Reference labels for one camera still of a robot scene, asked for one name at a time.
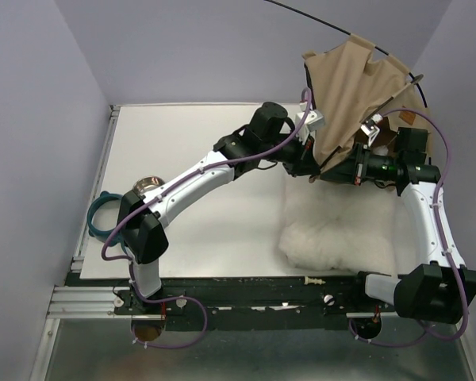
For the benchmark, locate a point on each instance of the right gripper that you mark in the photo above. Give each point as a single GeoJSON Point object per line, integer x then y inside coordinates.
{"type": "Point", "coordinates": [353, 171]}

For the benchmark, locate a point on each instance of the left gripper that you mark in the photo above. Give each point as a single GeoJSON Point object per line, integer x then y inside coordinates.
{"type": "Point", "coordinates": [304, 162]}

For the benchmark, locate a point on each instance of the beige pet tent fabric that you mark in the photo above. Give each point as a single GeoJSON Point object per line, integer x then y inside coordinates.
{"type": "Point", "coordinates": [355, 56]}

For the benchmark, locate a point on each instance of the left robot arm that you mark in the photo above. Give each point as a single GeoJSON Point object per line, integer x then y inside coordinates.
{"type": "Point", "coordinates": [270, 135]}

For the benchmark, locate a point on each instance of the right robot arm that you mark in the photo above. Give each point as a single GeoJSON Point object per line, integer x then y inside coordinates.
{"type": "Point", "coordinates": [441, 284]}

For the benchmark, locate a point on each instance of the steel pet bowl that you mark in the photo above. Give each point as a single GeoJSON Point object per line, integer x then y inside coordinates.
{"type": "Point", "coordinates": [146, 184]}

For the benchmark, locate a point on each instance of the white pompom toy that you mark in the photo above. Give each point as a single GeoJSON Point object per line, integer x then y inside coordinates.
{"type": "Point", "coordinates": [381, 150]}

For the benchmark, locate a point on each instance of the white fluffy pillow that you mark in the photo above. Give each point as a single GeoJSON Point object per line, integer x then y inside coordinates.
{"type": "Point", "coordinates": [329, 227]}

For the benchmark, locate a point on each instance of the cream chess piece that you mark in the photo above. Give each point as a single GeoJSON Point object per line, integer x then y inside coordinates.
{"type": "Point", "coordinates": [313, 281]}

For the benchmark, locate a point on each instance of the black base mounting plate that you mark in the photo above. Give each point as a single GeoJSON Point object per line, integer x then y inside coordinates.
{"type": "Point", "coordinates": [252, 304]}

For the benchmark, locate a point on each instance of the teal double bowl stand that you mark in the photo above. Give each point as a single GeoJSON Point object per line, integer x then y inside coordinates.
{"type": "Point", "coordinates": [100, 213]}

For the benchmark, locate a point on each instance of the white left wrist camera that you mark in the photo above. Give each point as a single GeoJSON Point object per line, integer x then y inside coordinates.
{"type": "Point", "coordinates": [314, 120]}

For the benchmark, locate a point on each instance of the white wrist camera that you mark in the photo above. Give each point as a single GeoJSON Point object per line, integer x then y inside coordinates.
{"type": "Point", "coordinates": [314, 120]}
{"type": "Point", "coordinates": [370, 127]}

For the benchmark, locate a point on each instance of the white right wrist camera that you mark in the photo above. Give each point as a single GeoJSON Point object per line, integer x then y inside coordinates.
{"type": "Point", "coordinates": [370, 127]}

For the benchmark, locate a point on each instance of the aluminium rail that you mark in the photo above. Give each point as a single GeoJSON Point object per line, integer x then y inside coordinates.
{"type": "Point", "coordinates": [81, 303]}

